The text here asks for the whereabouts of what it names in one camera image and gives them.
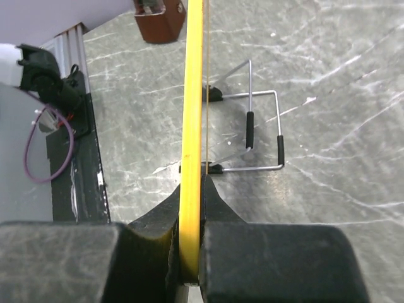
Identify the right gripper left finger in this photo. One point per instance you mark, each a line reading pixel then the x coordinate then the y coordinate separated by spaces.
pixel 93 262

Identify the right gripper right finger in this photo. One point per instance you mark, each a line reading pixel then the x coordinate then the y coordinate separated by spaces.
pixel 273 262

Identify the yellow framed whiteboard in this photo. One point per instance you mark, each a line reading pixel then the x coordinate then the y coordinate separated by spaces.
pixel 190 193

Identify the wire easel stand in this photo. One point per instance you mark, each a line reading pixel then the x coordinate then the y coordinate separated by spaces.
pixel 211 93

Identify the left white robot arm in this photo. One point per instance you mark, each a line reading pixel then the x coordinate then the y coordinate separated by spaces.
pixel 34 69

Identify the brown whiteboard eraser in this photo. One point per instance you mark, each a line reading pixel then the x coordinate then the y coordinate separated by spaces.
pixel 159 22

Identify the black base crossbar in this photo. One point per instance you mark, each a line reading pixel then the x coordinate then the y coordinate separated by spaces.
pixel 79 193

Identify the aluminium frame rail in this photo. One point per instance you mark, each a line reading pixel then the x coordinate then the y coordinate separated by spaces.
pixel 68 49

